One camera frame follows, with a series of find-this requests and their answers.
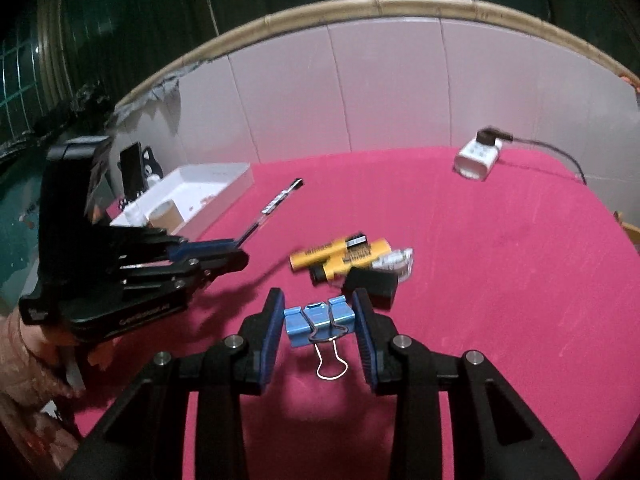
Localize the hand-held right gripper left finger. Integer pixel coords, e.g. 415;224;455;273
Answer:
60;287;286;480

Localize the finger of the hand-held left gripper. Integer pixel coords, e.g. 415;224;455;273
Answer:
167;238;238;261
172;251;250;291

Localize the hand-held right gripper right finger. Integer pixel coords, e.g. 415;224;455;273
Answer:
350;287;581;480

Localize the blue binder clip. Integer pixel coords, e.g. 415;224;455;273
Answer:
284;296;357;381

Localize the white shallow box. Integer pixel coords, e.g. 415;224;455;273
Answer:
109;162;255;241

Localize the black clear pen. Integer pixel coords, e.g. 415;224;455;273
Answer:
234;178;305;251

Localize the person's left forearm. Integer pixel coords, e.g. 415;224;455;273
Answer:
0;312;86;461

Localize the person's left hand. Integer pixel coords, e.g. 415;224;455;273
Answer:
86;338;121;370

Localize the brown tape roll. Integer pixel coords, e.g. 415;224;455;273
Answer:
148;200;183;233

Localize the black charger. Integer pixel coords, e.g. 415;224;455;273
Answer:
342;267;399;311

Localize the yellow cylindrical battery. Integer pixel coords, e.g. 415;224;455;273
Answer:
310;237;391;283
290;236;368;273

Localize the black smartphone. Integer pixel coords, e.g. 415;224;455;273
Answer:
119;142;147;200

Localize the black cat phone stand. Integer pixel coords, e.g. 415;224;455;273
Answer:
120;145;165;211

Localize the black plastic bag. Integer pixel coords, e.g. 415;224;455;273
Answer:
60;80;118;131

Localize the grey cloth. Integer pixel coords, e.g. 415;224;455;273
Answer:
107;60;206;128

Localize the white power strip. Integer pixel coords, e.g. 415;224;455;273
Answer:
454;132;503;182

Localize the black plug with cable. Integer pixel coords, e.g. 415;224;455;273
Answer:
475;127;588;186

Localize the bamboo rail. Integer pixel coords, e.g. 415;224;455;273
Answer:
115;0;640;111

